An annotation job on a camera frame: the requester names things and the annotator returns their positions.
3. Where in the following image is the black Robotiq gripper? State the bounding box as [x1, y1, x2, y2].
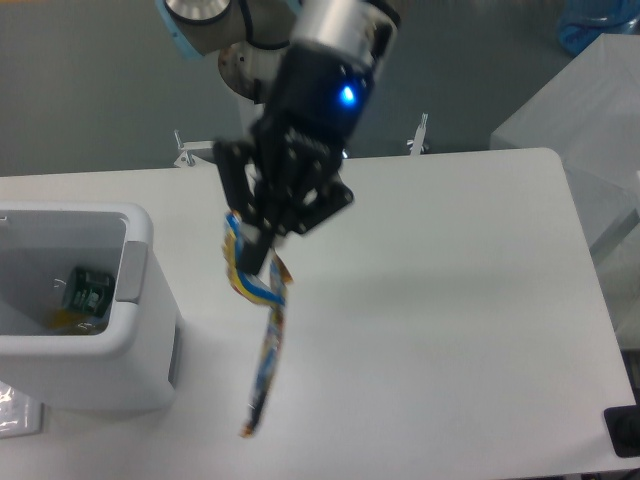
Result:
[213, 42, 378, 275]

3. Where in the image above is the blue snack bag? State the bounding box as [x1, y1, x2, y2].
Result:
[222, 210, 293, 439]

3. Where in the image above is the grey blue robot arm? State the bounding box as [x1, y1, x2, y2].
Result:
[156, 1, 402, 274]

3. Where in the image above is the white trash can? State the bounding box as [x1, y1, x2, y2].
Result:
[1, 201, 181, 411]

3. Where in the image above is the left table clamp bolt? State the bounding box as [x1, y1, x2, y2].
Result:
[173, 129, 196, 168]

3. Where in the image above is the table clamp bolt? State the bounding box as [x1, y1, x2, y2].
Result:
[407, 113, 429, 156]
[173, 129, 196, 168]

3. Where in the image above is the right table clamp bolt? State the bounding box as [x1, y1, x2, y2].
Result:
[407, 113, 429, 156]

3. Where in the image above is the dark green package in bin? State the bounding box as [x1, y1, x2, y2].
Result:
[61, 267, 116, 318]

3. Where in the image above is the yellow wrapper in bin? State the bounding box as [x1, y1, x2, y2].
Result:
[44, 309, 108, 335]

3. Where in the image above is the blue water jug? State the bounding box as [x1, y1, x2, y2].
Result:
[556, 0, 639, 56]

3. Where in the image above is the clear plastic bag at left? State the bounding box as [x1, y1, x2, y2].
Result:
[0, 383, 43, 439]

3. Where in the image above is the black device at edge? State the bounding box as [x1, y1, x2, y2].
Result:
[604, 405, 639, 458]

